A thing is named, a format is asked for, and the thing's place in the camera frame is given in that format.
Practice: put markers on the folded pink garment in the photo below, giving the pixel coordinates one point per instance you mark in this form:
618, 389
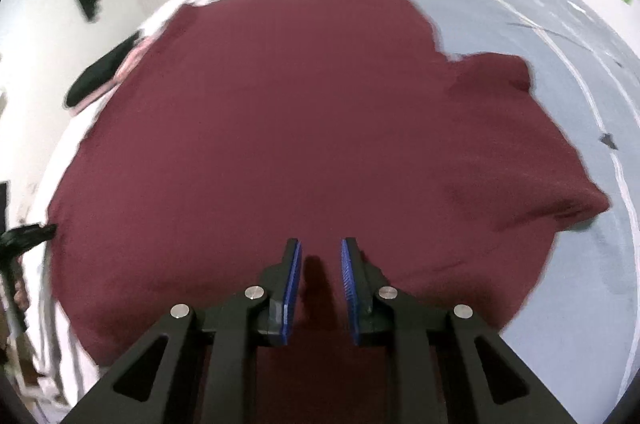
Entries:
132, 59

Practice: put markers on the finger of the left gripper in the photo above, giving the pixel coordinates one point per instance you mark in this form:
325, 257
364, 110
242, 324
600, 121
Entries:
21, 239

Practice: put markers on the maroon t-shirt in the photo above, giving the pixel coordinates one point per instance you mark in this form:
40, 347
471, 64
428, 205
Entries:
251, 122

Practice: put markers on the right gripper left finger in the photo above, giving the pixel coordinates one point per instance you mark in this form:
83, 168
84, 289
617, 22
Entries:
199, 366

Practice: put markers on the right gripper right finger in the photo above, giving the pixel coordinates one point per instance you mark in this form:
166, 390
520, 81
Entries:
441, 365

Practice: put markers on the striped bed sheet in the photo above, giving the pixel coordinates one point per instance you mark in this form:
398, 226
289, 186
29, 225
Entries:
576, 327

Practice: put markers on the folded black garment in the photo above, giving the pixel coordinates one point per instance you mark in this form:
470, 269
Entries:
100, 72

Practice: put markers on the person left hand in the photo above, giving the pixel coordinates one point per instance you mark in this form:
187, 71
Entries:
21, 297

